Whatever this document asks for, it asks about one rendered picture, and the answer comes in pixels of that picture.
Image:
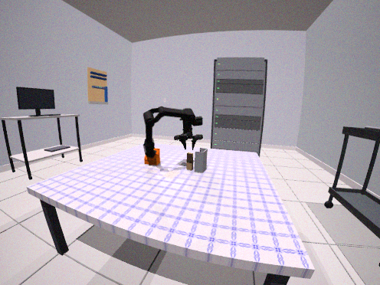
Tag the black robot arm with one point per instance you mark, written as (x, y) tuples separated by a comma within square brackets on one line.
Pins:
[(187, 116)]

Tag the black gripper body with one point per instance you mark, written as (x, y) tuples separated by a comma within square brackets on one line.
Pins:
[(196, 137)]

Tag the grey open bin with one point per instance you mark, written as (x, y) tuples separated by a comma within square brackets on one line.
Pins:
[(201, 160)]

